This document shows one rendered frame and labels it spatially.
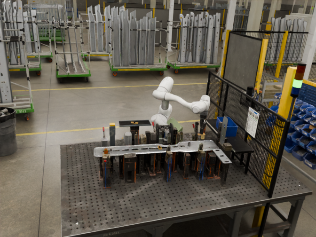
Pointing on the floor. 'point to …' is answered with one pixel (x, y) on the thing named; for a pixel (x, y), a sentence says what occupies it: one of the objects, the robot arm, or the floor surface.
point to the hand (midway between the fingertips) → (201, 130)
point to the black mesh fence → (250, 136)
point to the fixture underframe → (235, 220)
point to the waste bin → (7, 131)
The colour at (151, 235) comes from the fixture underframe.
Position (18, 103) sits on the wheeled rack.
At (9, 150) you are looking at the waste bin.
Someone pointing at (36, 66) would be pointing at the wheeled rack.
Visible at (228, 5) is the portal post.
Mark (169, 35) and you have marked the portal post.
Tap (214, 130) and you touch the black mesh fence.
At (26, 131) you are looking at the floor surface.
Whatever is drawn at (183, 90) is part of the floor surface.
